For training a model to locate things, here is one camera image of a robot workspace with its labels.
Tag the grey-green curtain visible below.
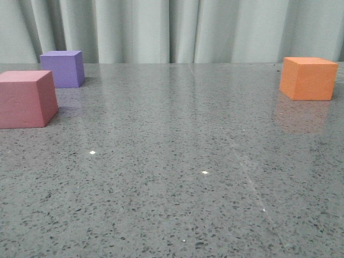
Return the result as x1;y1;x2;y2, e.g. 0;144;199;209
1;1;343;63

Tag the pink foam cube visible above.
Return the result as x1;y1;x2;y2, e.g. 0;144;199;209
1;70;58;129

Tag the purple foam cube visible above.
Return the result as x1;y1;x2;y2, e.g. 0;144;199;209
40;51;85;88

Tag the orange foam cube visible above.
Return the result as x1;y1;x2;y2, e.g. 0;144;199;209
279;57;338;101

